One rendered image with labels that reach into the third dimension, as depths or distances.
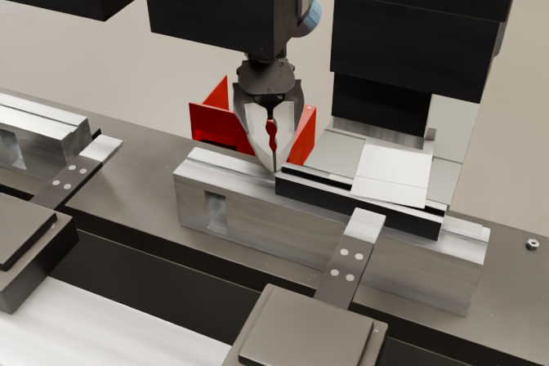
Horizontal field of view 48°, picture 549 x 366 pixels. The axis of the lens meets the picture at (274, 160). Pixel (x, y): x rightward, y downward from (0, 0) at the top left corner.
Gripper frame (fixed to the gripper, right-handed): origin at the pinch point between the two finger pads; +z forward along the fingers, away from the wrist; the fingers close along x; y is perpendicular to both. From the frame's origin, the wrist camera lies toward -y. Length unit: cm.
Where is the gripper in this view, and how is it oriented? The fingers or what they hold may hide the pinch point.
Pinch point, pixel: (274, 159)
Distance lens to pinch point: 76.2
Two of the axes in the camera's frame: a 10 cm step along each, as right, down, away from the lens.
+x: -9.9, 0.7, -0.9
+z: 0.9, 9.3, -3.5
